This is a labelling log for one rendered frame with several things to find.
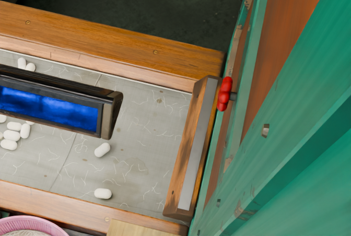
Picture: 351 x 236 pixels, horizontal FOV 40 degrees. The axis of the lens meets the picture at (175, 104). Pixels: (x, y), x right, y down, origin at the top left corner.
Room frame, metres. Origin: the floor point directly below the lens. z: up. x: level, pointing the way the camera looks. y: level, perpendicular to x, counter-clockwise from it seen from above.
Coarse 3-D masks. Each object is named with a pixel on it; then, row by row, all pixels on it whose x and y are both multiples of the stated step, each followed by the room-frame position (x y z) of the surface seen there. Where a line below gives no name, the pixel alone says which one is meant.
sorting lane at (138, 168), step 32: (64, 64) 0.50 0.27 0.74; (128, 96) 0.44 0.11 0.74; (160, 96) 0.45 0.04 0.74; (0, 128) 0.32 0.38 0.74; (32, 128) 0.33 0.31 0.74; (128, 128) 0.36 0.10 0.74; (160, 128) 0.37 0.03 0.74; (0, 160) 0.25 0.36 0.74; (32, 160) 0.26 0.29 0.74; (64, 160) 0.27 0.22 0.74; (96, 160) 0.28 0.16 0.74; (128, 160) 0.29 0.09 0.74; (160, 160) 0.30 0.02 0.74; (64, 192) 0.20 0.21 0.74; (128, 192) 0.22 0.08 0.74; (160, 192) 0.23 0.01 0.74
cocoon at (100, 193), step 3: (99, 189) 0.21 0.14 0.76; (102, 189) 0.21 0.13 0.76; (105, 189) 0.22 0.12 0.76; (96, 192) 0.21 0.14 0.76; (99, 192) 0.21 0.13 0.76; (102, 192) 0.21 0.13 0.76; (105, 192) 0.21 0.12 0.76; (108, 192) 0.21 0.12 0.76; (96, 195) 0.20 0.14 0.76; (99, 195) 0.20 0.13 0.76; (102, 195) 0.20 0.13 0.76; (105, 195) 0.20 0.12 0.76; (108, 195) 0.20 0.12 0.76; (105, 198) 0.20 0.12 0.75
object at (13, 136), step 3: (6, 132) 0.31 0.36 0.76; (9, 132) 0.31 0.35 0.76; (12, 132) 0.31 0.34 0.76; (15, 132) 0.31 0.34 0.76; (3, 135) 0.30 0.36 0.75; (6, 135) 0.30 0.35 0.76; (9, 135) 0.30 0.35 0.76; (12, 135) 0.31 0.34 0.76; (15, 135) 0.31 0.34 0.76; (18, 135) 0.31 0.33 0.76; (6, 138) 0.30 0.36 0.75; (9, 138) 0.30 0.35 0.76; (12, 138) 0.30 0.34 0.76; (15, 138) 0.30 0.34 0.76; (18, 138) 0.30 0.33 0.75
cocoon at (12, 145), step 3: (3, 141) 0.29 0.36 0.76; (6, 141) 0.29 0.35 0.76; (9, 141) 0.29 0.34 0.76; (12, 141) 0.29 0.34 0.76; (15, 141) 0.29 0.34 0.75; (3, 144) 0.28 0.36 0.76; (6, 144) 0.28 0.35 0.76; (9, 144) 0.28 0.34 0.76; (12, 144) 0.29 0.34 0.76; (15, 144) 0.29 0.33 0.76; (3, 147) 0.28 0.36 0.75; (6, 147) 0.28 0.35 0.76; (9, 147) 0.28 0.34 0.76; (12, 147) 0.28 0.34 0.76; (15, 147) 0.28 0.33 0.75
